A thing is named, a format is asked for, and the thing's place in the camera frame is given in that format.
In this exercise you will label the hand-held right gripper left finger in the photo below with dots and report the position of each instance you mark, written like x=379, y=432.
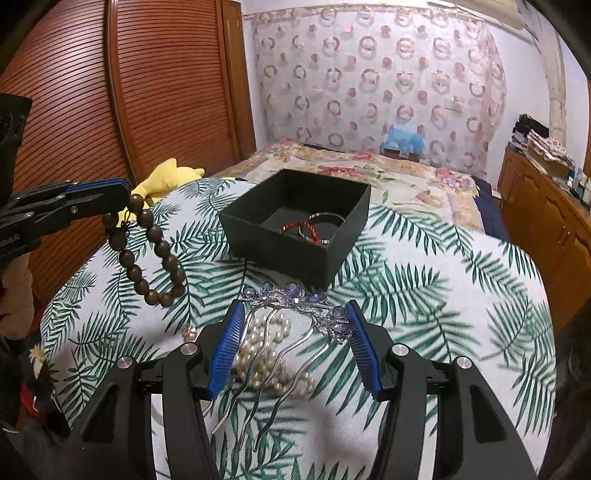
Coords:
x=228, y=350

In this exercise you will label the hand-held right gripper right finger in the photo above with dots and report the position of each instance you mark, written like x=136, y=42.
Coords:
x=364, y=350

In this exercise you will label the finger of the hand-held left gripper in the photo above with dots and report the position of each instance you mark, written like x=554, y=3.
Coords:
x=92, y=205
x=99, y=186

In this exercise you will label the black jewelry box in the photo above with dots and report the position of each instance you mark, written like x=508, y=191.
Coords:
x=277, y=249

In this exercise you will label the person's left forearm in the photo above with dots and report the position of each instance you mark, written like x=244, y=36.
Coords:
x=16, y=295

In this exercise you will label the leaf print cloth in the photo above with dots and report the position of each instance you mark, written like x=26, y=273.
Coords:
x=415, y=300

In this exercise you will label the yellow plush toy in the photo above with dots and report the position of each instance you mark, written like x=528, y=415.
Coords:
x=171, y=177

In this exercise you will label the wooden slatted wardrobe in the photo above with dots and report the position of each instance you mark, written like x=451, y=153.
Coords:
x=138, y=92

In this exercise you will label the silver bangle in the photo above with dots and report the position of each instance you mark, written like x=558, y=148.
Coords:
x=325, y=213

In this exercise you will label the floral bedspread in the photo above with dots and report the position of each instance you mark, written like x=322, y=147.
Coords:
x=406, y=184

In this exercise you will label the dark floral cloth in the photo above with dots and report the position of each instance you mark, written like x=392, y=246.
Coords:
x=27, y=378

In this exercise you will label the navy bed sheet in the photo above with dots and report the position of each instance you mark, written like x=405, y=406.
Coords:
x=489, y=207

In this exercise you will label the cardboard box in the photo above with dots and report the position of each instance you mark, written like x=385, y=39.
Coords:
x=399, y=155

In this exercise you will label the blue plastic bag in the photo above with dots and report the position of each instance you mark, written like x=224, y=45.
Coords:
x=401, y=138

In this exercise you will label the wooden cabinet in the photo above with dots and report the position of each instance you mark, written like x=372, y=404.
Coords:
x=545, y=217

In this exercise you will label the row of toiletry bottles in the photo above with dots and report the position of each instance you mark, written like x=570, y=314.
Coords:
x=581, y=187

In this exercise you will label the stack of dark clothes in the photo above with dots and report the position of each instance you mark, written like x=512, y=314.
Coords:
x=524, y=129

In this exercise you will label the folded floral cloth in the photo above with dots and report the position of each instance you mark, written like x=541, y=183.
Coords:
x=551, y=150

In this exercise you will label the circle pattern curtain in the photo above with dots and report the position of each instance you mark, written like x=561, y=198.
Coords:
x=369, y=69

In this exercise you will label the wrapped wall pipe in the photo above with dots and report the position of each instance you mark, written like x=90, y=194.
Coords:
x=554, y=83

